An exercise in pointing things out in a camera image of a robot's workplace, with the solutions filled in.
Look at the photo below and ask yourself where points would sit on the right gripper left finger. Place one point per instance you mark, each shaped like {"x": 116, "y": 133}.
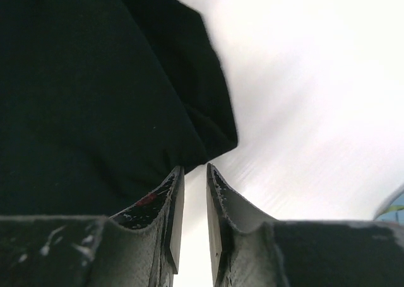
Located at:
{"x": 138, "y": 246}

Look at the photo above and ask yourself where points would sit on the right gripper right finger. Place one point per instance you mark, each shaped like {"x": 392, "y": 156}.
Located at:
{"x": 250, "y": 248}

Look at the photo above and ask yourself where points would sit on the black t-shirt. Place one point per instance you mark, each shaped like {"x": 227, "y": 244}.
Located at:
{"x": 101, "y": 99}

